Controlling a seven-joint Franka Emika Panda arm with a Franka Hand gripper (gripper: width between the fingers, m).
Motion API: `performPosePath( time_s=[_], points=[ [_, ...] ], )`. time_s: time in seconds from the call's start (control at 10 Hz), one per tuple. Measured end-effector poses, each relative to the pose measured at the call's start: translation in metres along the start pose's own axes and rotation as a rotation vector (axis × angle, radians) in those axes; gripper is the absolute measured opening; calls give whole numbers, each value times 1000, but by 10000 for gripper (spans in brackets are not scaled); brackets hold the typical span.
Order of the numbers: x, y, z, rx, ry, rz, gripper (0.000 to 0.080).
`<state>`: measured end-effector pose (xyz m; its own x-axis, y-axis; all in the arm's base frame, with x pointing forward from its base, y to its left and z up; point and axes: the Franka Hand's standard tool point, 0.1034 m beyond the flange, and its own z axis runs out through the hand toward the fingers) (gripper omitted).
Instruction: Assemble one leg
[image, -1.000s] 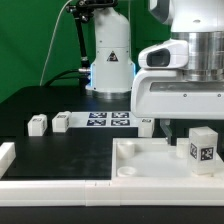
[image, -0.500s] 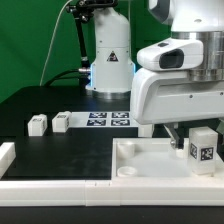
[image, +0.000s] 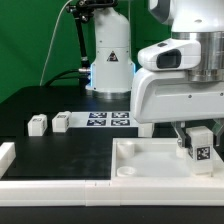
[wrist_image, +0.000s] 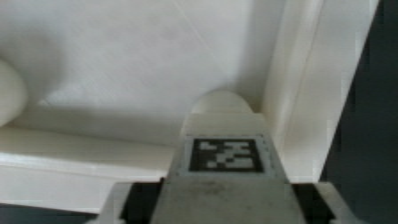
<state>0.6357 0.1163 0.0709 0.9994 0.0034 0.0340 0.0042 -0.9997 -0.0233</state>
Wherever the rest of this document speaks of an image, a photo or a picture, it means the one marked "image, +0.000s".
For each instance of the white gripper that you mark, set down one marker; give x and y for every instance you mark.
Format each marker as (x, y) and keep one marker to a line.
(159, 97)

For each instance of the white square tabletop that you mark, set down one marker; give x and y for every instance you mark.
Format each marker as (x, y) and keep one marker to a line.
(149, 158)

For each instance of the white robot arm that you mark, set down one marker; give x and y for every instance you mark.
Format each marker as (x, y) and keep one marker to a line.
(200, 20)

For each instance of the white sheet with AprilTags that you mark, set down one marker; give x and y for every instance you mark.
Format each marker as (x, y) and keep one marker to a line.
(117, 119)

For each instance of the white U-shaped obstacle fence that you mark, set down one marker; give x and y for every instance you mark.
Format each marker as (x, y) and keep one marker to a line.
(195, 190)

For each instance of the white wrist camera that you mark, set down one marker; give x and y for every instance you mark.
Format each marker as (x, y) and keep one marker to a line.
(171, 54)

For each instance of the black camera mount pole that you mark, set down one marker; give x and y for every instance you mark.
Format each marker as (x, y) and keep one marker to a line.
(82, 12)

